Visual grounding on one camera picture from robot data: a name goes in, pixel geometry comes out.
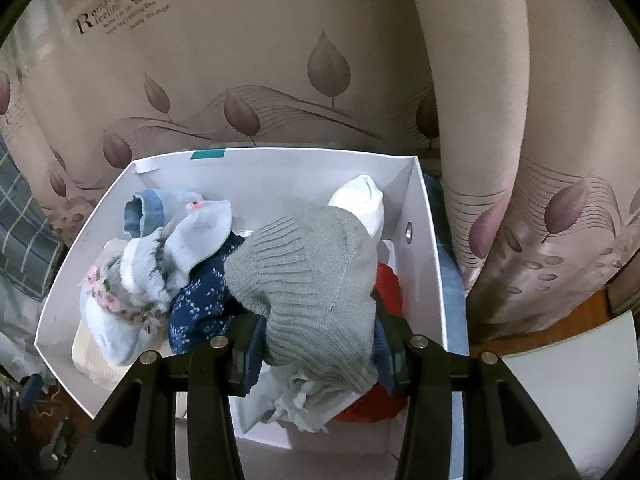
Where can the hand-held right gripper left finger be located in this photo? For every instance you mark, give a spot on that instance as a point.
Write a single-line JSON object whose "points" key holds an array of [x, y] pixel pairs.
{"points": [[252, 355]]}

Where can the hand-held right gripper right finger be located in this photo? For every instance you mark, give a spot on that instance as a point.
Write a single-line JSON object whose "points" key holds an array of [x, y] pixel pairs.
{"points": [[395, 360]]}

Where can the pale grey garment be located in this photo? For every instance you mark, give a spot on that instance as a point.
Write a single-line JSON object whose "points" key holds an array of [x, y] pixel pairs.
{"points": [[295, 400]]}

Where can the red garment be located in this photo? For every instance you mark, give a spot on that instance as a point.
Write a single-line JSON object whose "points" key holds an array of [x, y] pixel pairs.
{"points": [[390, 290]]}

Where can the navy floral garment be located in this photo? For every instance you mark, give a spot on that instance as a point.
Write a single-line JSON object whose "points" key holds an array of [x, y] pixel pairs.
{"points": [[200, 305]]}

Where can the grey knitted garment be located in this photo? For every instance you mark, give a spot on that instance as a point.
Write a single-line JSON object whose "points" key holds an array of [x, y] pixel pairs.
{"points": [[310, 285]]}

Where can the light blue floral sock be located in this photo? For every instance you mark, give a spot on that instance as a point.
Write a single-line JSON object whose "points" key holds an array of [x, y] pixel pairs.
{"points": [[205, 230], [110, 320]]}

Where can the cream ribbed garment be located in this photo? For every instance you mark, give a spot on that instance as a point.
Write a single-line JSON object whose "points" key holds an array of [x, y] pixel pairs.
{"points": [[95, 365]]}

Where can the white sock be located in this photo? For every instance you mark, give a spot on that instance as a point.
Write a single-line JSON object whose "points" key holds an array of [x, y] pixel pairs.
{"points": [[362, 200]]}

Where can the white cardboard box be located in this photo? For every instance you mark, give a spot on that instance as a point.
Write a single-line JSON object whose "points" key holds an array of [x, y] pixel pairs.
{"points": [[280, 180]]}

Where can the blue denim garment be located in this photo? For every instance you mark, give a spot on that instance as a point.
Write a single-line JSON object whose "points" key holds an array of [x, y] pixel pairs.
{"points": [[147, 210]]}

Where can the white box lid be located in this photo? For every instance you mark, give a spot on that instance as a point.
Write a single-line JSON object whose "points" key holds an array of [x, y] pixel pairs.
{"points": [[575, 400]]}

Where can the grey plaid blanket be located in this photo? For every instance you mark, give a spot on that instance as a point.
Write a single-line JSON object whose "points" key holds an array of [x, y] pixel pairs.
{"points": [[25, 230]]}

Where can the leaf print bedsheet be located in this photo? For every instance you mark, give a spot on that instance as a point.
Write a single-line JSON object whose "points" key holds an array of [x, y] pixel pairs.
{"points": [[250, 35]]}

